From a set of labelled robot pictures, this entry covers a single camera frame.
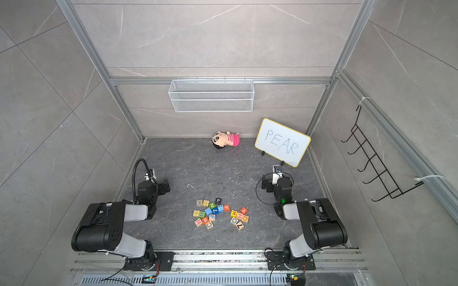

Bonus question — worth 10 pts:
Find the plush doll pink shirt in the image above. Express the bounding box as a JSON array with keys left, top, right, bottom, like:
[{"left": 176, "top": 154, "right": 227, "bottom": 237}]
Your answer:
[{"left": 212, "top": 131, "right": 241, "bottom": 149}]

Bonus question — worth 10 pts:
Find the black wire hook rack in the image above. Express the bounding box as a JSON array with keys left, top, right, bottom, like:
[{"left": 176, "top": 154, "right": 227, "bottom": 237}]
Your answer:
[{"left": 341, "top": 106, "right": 424, "bottom": 203}]

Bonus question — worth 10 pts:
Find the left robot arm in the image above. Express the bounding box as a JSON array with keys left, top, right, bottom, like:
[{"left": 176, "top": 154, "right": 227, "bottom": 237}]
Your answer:
[{"left": 71, "top": 158, "right": 174, "bottom": 272}]

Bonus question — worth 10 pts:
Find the wooden 7 block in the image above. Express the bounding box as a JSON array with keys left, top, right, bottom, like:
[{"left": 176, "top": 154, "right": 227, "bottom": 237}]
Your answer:
[{"left": 236, "top": 222, "right": 245, "bottom": 230}]

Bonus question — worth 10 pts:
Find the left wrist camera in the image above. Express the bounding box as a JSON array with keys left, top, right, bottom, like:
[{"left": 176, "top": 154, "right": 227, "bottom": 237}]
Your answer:
[{"left": 145, "top": 169, "right": 157, "bottom": 183}]

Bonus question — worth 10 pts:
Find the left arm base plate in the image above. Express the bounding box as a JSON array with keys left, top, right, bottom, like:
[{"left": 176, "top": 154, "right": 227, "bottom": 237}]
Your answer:
[{"left": 123, "top": 251, "right": 175, "bottom": 271}]

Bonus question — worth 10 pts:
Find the aluminium rail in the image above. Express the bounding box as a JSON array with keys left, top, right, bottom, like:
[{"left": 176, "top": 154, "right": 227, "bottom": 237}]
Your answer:
[{"left": 69, "top": 249, "right": 368, "bottom": 274}]

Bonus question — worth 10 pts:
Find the whiteboard with yellow frame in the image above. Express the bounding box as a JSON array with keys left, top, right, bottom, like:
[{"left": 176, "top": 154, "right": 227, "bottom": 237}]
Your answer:
[{"left": 255, "top": 118, "right": 311, "bottom": 168}]

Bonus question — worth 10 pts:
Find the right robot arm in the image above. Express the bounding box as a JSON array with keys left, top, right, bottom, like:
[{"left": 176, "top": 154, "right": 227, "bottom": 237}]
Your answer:
[{"left": 258, "top": 165, "right": 348, "bottom": 269}]

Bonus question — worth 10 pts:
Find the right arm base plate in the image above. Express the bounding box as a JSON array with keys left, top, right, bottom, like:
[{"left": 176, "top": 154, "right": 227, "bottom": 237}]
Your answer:
[{"left": 264, "top": 249, "right": 316, "bottom": 271}]

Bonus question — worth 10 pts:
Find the white wire mesh basket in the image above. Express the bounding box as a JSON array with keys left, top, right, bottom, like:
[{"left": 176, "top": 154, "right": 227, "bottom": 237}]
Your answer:
[{"left": 168, "top": 79, "right": 255, "bottom": 113}]

